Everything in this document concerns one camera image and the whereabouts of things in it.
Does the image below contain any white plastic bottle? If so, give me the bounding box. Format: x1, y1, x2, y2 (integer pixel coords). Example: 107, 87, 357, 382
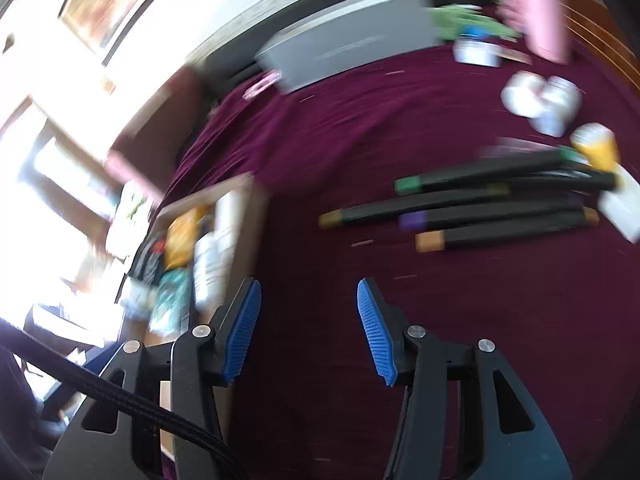
529, 76, 583, 137

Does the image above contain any black printed packet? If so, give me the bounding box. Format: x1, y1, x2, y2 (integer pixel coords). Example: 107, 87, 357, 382
129, 232, 168, 286

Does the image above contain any orange snack packet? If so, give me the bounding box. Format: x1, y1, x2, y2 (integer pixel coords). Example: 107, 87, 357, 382
165, 207, 208, 268

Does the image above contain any black marker olive cap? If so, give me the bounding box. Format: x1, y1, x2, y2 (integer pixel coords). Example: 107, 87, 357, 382
487, 171, 618, 197

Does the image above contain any black braided cable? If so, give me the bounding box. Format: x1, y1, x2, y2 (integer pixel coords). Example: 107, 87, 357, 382
0, 317, 246, 480

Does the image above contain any pink thermos flask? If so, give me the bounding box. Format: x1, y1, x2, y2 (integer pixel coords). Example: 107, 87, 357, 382
510, 0, 573, 65

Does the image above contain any brown cushion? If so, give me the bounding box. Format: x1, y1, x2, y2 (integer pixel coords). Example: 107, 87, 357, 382
105, 67, 211, 186

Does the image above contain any green cloth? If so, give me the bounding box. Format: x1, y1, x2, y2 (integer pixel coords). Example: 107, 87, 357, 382
432, 4, 521, 43

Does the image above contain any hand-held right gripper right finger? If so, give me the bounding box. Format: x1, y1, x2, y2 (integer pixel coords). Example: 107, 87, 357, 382
356, 277, 573, 480

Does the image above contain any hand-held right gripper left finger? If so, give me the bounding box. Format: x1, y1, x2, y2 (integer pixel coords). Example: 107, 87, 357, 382
42, 277, 262, 480

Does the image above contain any maroon blanket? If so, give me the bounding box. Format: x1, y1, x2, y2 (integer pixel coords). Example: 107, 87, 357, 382
160, 35, 640, 480

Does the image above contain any pink patterned packet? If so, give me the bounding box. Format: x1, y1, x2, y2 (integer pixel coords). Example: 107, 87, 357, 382
242, 71, 283, 100

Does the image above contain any black marker tan cap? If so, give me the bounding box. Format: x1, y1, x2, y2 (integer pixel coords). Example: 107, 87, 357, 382
319, 187, 501, 231

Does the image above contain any small white charger box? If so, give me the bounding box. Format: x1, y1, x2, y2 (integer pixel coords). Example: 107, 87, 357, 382
452, 37, 502, 67

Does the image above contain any white bottle red label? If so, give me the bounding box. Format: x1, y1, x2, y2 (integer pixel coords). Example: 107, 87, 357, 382
501, 71, 546, 117

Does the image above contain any grey rectangular box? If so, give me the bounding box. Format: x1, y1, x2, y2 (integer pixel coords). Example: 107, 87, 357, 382
254, 0, 441, 95

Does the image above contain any white charger plug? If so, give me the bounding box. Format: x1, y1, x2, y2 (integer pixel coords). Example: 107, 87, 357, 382
597, 167, 640, 245

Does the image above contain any framed wall picture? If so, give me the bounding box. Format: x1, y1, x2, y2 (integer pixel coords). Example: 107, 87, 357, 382
57, 0, 191, 66

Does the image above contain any wooden side panel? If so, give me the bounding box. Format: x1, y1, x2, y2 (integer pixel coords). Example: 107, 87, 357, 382
560, 0, 640, 111

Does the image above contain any black marker purple cap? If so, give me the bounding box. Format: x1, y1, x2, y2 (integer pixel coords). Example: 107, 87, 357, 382
398, 197, 586, 233

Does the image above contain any yellow jar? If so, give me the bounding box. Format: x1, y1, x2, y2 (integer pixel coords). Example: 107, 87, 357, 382
570, 123, 621, 171

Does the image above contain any black marker green cap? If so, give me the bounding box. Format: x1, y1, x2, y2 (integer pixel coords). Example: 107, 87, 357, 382
394, 147, 577, 196

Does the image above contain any cardboard box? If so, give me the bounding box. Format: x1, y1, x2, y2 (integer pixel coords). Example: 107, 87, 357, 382
120, 174, 271, 461

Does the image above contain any white tube bottle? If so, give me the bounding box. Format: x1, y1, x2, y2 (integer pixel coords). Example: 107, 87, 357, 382
212, 191, 251, 261

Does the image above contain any teal printed packet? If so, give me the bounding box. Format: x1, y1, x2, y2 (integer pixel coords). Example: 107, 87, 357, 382
150, 267, 193, 336

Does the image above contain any black marker orange cap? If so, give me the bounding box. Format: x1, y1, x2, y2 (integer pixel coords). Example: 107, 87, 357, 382
415, 208, 601, 254

